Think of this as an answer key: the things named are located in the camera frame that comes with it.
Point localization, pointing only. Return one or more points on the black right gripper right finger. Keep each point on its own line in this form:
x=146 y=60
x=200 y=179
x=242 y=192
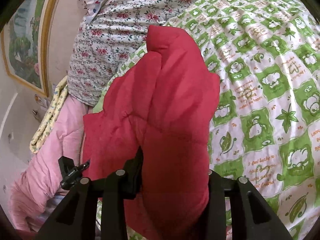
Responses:
x=212 y=222

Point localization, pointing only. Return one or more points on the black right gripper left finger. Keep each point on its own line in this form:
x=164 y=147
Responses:
x=124 y=184

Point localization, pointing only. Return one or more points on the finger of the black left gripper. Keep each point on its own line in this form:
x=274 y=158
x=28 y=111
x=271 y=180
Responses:
x=83 y=166

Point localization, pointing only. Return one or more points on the red puffer jacket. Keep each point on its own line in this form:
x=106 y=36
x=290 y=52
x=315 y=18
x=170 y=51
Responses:
x=162 y=105

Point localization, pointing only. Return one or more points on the pink quilt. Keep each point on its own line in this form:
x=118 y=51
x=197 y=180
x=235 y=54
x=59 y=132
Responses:
x=41 y=180

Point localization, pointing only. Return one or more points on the yellow floral folded blanket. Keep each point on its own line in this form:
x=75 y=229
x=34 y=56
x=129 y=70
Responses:
x=46 y=125

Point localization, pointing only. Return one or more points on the floral white quilt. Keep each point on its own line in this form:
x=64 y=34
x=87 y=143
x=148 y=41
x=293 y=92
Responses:
x=117 y=31

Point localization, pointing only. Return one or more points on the gold framed painting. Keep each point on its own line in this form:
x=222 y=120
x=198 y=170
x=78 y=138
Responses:
x=25 y=44

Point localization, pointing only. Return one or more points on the green checkered bed sheet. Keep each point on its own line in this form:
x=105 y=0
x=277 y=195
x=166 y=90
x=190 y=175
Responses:
x=266 y=126

